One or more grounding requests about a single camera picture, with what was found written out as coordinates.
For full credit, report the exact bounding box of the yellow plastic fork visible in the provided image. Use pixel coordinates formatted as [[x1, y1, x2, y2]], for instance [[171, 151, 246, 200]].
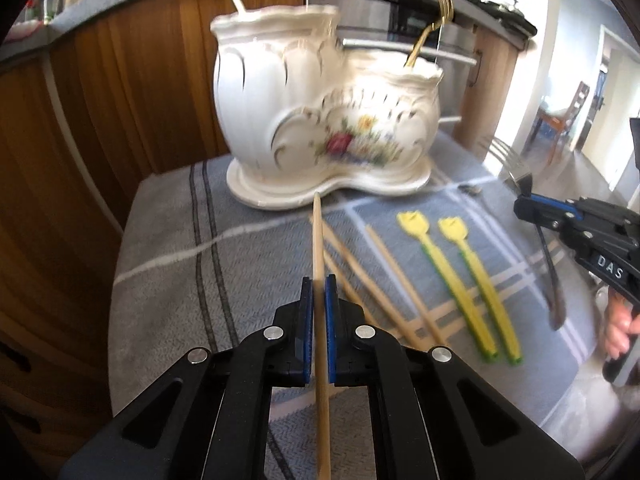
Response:
[[396, 210, 498, 360], [438, 217, 523, 364]]

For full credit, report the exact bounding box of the gold fork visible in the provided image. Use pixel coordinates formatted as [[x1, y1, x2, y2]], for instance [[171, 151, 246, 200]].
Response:
[[404, 0, 454, 68]]

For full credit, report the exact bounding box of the black griddle pan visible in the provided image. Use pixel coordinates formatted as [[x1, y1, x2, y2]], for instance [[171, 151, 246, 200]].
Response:
[[466, 0, 538, 39]]

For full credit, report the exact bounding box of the wooden chopstick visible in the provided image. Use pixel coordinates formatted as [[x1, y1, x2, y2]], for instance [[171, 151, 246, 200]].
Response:
[[366, 224, 448, 346], [311, 193, 331, 479], [322, 221, 428, 350], [323, 249, 378, 326]]

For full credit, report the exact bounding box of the wooden chair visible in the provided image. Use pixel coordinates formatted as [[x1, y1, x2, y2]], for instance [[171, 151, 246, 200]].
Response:
[[530, 81, 590, 167]]

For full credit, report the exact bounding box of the wooden kitchen cabinet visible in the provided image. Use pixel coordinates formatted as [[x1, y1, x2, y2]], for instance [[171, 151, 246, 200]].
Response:
[[0, 0, 306, 470]]

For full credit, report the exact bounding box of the right hand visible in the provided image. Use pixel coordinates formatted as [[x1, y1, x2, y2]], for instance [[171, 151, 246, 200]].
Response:
[[603, 288, 639, 360]]

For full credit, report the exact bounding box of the silver fork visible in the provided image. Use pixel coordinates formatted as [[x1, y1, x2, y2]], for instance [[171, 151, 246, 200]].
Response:
[[480, 138, 531, 194]]

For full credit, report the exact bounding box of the stainless steel oven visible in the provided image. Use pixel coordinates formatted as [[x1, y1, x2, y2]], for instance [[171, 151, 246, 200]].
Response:
[[306, 0, 480, 133]]

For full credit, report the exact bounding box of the silver spoon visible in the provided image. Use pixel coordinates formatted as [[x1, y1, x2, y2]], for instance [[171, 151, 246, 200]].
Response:
[[458, 183, 569, 332]]

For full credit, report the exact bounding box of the white ceramic double utensil holder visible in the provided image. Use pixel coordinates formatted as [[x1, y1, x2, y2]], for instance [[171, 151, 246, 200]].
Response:
[[210, 6, 442, 210]]

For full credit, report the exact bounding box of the grey striped cloth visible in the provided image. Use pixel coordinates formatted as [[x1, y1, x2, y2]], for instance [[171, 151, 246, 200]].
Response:
[[108, 135, 597, 458]]

